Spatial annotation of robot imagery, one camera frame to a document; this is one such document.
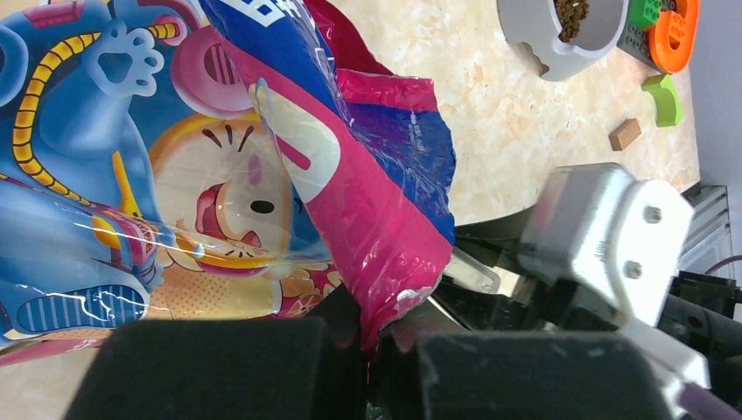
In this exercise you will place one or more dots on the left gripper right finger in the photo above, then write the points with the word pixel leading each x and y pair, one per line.
pixel 430 367

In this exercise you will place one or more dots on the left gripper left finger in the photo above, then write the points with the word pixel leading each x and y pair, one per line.
pixel 267 368

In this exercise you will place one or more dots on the colourful pet food bag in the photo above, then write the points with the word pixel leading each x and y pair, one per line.
pixel 209 160

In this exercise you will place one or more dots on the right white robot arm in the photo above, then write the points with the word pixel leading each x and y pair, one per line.
pixel 619 237

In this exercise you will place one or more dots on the grey double pet bowl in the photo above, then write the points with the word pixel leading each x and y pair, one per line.
pixel 536 24

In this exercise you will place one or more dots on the brown pet food kibble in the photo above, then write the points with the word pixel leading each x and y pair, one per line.
pixel 570 14

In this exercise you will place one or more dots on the small wooden block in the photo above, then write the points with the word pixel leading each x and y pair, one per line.
pixel 624 135

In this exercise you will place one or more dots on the green curved toy piece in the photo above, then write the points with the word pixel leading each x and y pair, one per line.
pixel 669 110

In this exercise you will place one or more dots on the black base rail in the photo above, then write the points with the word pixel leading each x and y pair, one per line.
pixel 701 279

